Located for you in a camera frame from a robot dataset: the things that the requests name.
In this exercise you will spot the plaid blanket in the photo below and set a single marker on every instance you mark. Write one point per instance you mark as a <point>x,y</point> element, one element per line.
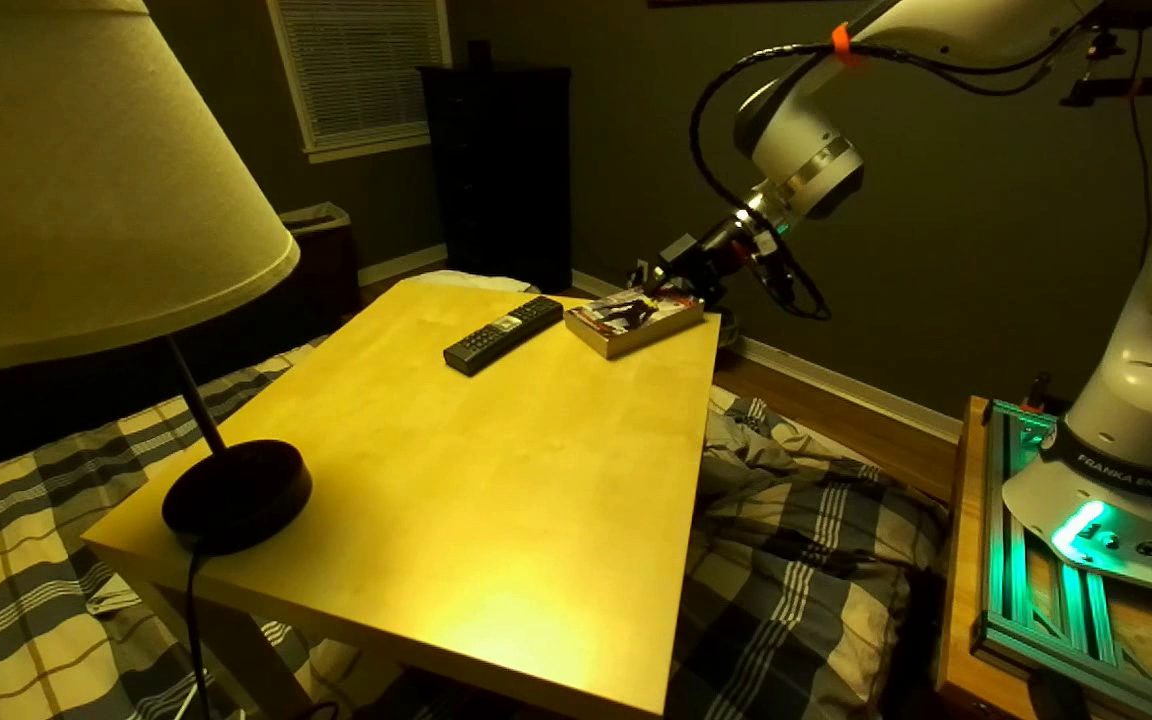
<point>817,573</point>

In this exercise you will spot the white pillow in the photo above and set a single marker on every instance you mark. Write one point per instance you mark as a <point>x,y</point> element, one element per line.
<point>469,281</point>

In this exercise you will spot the light wooden side table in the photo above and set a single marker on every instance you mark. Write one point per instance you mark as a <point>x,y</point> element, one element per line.
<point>469,493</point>

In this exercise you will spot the dark waste bin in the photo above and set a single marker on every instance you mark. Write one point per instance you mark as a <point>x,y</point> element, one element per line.
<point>321,260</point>

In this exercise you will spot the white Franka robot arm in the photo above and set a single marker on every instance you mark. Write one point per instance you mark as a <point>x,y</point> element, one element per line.
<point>1141,384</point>

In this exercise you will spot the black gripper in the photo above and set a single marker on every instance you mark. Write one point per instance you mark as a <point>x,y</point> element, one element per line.
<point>722,254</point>

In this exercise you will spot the white framed window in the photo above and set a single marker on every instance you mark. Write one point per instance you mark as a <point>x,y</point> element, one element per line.
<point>362,73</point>

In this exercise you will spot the green lit robot mounting platform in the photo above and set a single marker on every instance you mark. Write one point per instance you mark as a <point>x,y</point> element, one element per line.
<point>1041,602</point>

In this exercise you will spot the black camera stand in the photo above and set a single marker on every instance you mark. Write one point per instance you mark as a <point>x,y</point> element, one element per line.
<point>1137,84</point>

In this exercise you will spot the table lamp with cream shade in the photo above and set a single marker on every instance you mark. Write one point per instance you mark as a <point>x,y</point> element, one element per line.
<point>71,201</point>

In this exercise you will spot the black remote control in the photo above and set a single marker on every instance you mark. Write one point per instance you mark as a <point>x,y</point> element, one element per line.
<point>500,332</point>

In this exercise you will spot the tall dark cabinet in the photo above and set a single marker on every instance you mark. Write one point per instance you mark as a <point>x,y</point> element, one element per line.
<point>496,172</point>

